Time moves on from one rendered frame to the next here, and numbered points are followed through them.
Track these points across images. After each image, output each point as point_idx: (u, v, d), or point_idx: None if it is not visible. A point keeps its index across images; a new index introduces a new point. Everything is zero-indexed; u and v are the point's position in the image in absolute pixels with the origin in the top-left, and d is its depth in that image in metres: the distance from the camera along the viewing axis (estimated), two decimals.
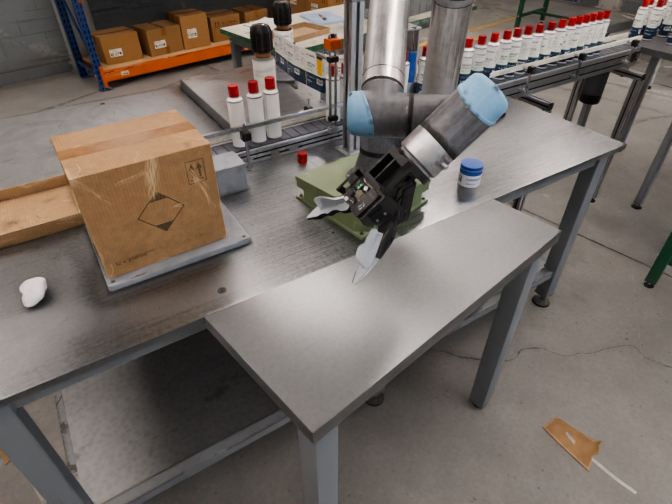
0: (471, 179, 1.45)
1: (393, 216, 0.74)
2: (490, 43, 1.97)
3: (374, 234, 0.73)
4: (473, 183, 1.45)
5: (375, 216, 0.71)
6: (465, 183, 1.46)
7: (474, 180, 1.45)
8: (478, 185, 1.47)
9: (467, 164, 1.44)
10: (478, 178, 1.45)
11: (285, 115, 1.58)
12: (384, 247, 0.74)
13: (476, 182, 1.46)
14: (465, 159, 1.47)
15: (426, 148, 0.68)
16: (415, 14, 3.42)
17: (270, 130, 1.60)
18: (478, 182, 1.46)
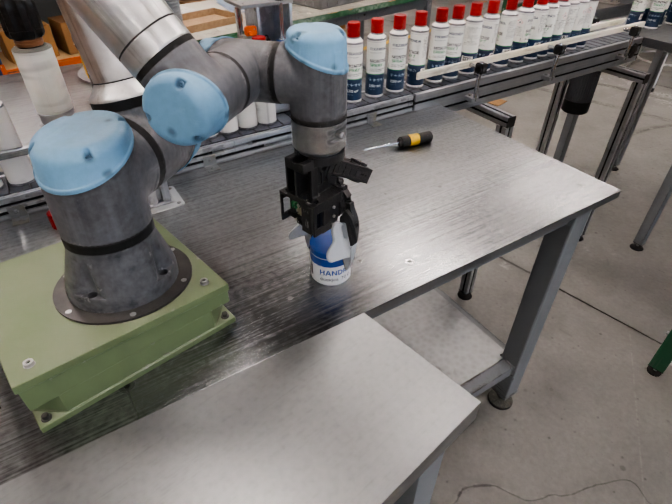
0: (327, 272, 0.77)
1: (344, 199, 0.69)
2: (414, 27, 1.29)
3: (337, 229, 0.71)
4: (333, 278, 0.78)
5: (327, 217, 0.69)
6: (319, 278, 0.79)
7: (334, 273, 0.77)
8: (345, 280, 0.80)
9: (319, 244, 0.77)
10: (341, 269, 0.77)
11: (24, 147, 0.90)
12: (354, 233, 0.72)
13: (339, 276, 0.78)
14: None
15: (309, 140, 0.61)
16: (361, 0, 2.75)
17: (5, 171, 0.93)
18: (345, 275, 0.79)
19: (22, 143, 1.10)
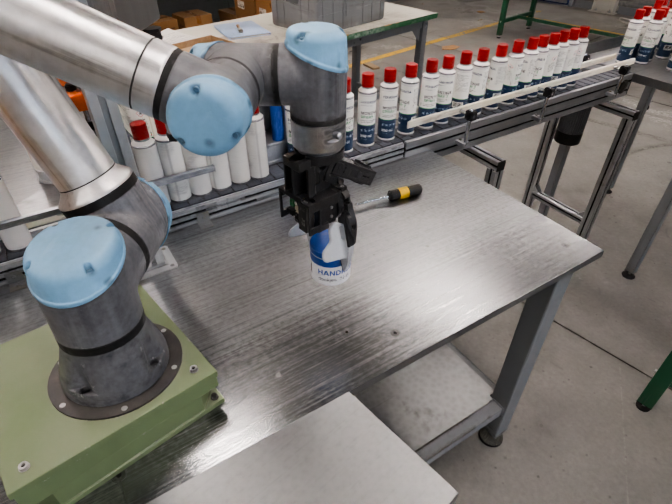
0: (325, 272, 0.77)
1: (342, 200, 0.69)
2: (405, 79, 1.32)
3: (335, 229, 0.71)
4: (331, 278, 0.78)
5: (324, 217, 0.69)
6: (317, 277, 0.79)
7: (332, 273, 0.77)
8: (344, 281, 0.80)
9: (319, 243, 0.77)
10: (339, 270, 0.77)
11: (21, 217, 0.93)
12: (351, 235, 0.71)
13: (337, 277, 0.78)
14: (323, 231, 0.80)
15: (306, 139, 0.61)
16: (357, 24, 2.78)
17: (3, 238, 0.95)
18: (343, 276, 0.79)
19: (20, 201, 1.13)
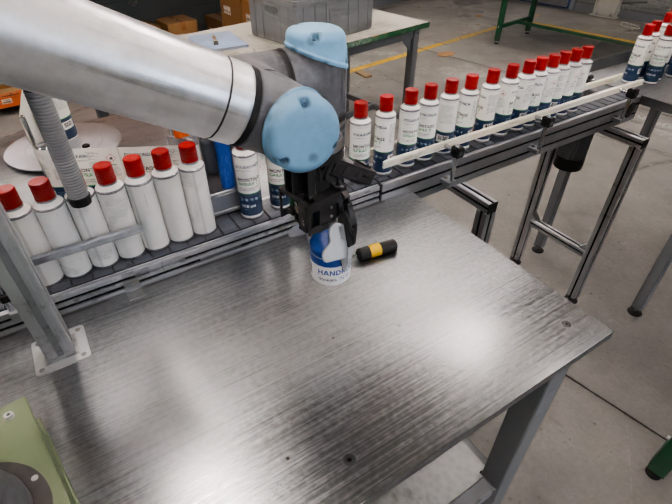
0: (325, 272, 0.77)
1: (342, 200, 0.69)
2: (379, 113, 1.13)
3: (335, 229, 0.71)
4: (331, 278, 0.78)
5: (324, 217, 0.69)
6: (317, 277, 0.79)
7: (332, 273, 0.77)
8: (344, 281, 0.80)
9: (319, 243, 0.77)
10: (339, 270, 0.77)
11: None
12: (351, 235, 0.71)
13: (337, 277, 0.78)
14: (323, 231, 0.80)
15: None
16: None
17: None
18: (343, 276, 0.79)
19: None
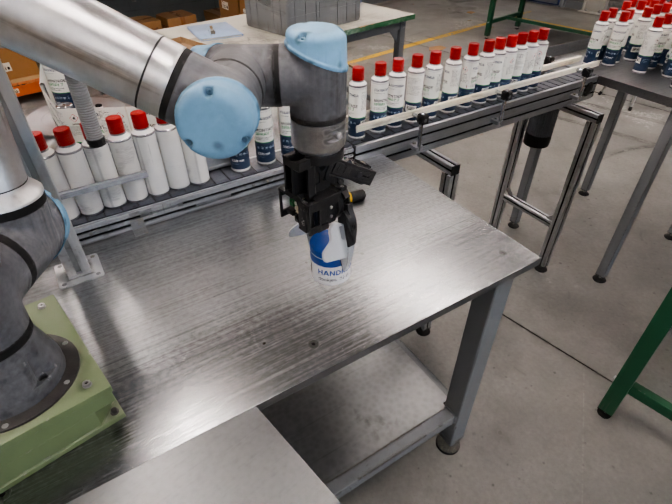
0: (325, 272, 0.77)
1: (342, 200, 0.69)
2: (352, 82, 1.30)
3: (335, 229, 0.71)
4: (331, 278, 0.78)
5: (324, 217, 0.69)
6: (317, 277, 0.79)
7: (332, 273, 0.77)
8: (344, 281, 0.80)
9: (319, 243, 0.77)
10: (339, 270, 0.77)
11: None
12: (351, 235, 0.71)
13: (337, 277, 0.78)
14: (323, 231, 0.80)
15: (305, 139, 0.61)
16: None
17: None
18: (343, 276, 0.79)
19: None
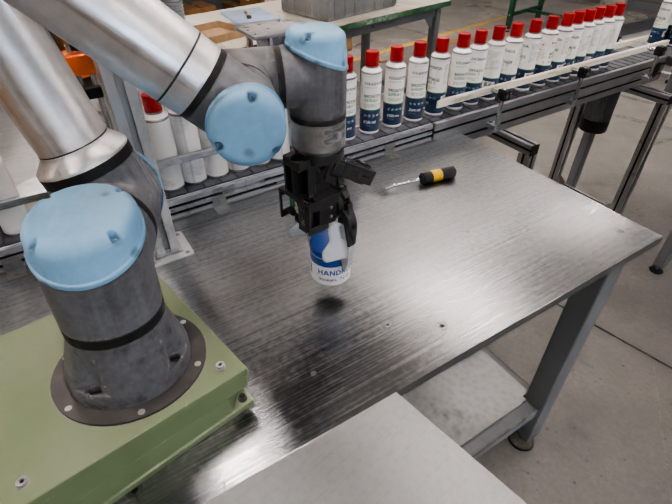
0: (325, 272, 0.77)
1: (342, 200, 0.69)
2: (435, 54, 1.22)
3: (335, 229, 0.71)
4: (331, 278, 0.78)
5: (324, 217, 0.69)
6: (317, 277, 0.79)
7: (332, 273, 0.77)
8: (344, 281, 0.80)
9: (319, 243, 0.77)
10: (339, 270, 0.77)
11: (20, 196, 0.83)
12: (351, 235, 0.71)
13: (337, 277, 0.78)
14: (323, 231, 0.80)
15: (305, 139, 0.61)
16: (369, 11, 2.68)
17: (0, 221, 0.85)
18: (343, 276, 0.79)
19: (19, 183, 1.03)
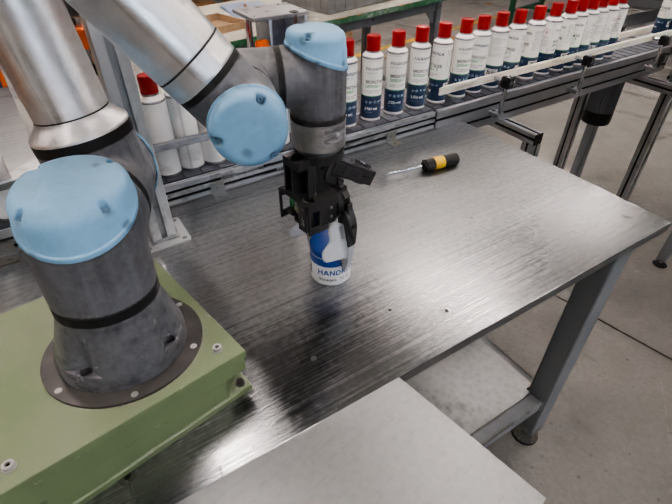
0: (325, 272, 0.77)
1: (342, 200, 0.69)
2: (437, 40, 1.20)
3: (335, 229, 0.71)
4: (331, 278, 0.78)
5: (324, 217, 0.69)
6: (317, 277, 0.79)
7: (332, 273, 0.77)
8: (344, 281, 0.80)
9: (319, 243, 0.77)
10: (339, 270, 0.77)
11: (12, 179, 0.81)
12: (351, 235, 0.71)
13: (337, 277, 0.78)
14: (323, 231, 0.79)
15: (305, 139, 0.61)
16: (370, 4, 2.65)
17: None
18: (343, 276, 0.79)
19: (13, 169, 1.01)
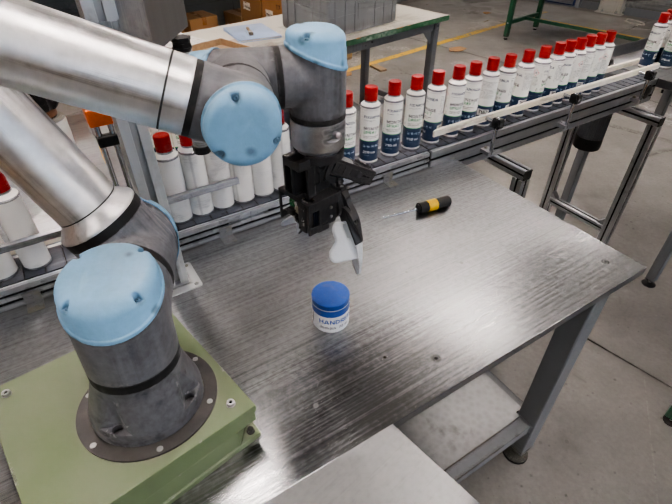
0: (325, 321, 0.85)
1: (342, 200, 0.69)
2: (431, 86, 1.27)
3: (338, 228, 0.70)
4: (331, 326, 0.86)
5: (324, 217, 0.69)
6: (319, 325, 0.86)
7: (332, 323, 0.85)
8: (343, 328, 0.87)
9: (320, 295, 0.84)
10: (338, 319, 0.85)
11: (40, 234, 0.88)
12: (356, 231, 0.70)
13: (336, 325, 0.86)
14: (324, 283, 0.87)
15: (305, 139, 0.61)
16: (369, 27, 2.73)
17: (20, 257, 0.91)
18: (342, 324, 0.86)
19: (35, 215, 1.08)
